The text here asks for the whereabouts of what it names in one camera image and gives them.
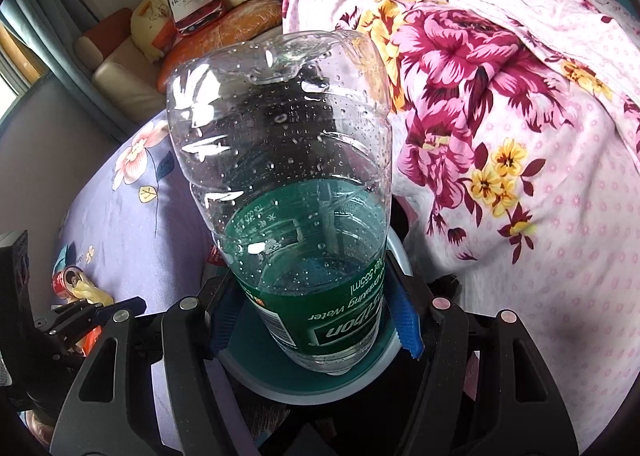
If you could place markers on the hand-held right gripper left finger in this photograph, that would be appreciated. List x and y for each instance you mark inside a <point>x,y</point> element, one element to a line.
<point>222,323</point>

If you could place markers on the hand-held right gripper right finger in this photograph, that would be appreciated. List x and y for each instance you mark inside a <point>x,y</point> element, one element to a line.
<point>406,323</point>

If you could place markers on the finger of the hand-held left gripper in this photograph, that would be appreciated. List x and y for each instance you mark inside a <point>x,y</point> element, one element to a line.
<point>115,308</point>
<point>65,341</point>

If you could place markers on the orange wrapper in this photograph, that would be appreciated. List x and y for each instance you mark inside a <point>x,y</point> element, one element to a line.
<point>91,340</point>

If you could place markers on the teal plastic bin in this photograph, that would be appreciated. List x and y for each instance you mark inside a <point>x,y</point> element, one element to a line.
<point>260,368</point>

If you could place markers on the clear plastic water bottle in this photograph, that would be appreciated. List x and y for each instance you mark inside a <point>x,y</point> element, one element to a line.
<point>280,136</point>

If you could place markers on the yellow crumpled wrapper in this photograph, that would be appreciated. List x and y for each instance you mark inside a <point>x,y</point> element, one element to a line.
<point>92,293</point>

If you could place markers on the red drink can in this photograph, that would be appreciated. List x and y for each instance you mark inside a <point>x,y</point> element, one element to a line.
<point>67,281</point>

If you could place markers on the red packet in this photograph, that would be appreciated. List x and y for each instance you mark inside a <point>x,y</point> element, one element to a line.
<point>216,257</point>

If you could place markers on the purple floral bedding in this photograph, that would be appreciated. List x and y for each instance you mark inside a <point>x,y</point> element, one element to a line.
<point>165,216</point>

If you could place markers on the pink floral blanket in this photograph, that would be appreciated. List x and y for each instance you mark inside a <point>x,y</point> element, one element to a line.
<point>525,196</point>

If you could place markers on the cream leather sofa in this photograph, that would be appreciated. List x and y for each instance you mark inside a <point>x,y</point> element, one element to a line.
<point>125,81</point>

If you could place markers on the window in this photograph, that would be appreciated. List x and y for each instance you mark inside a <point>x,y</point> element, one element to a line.
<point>17,76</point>

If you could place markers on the grey-blue curtain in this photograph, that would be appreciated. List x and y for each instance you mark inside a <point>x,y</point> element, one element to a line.
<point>55,41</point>

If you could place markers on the yellow printed pillow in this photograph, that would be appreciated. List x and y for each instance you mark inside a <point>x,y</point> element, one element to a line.
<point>147,26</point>

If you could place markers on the orange cushion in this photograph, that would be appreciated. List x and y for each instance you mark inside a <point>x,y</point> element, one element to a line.
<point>225,33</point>

